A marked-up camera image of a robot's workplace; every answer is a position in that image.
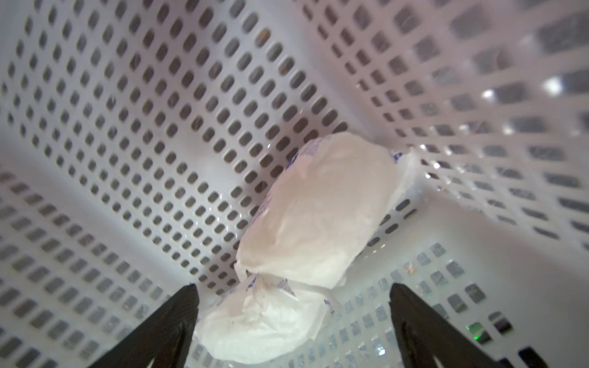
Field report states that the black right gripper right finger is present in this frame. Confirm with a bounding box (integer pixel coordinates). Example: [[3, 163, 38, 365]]
[[389, 283, 499, 367]]

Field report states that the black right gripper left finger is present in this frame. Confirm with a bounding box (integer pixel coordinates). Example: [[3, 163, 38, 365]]
[[92, 284, 199, 367]]

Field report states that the white perforated plastic basket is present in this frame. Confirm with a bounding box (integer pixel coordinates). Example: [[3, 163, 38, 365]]
[[1, 1, 588, 367]]

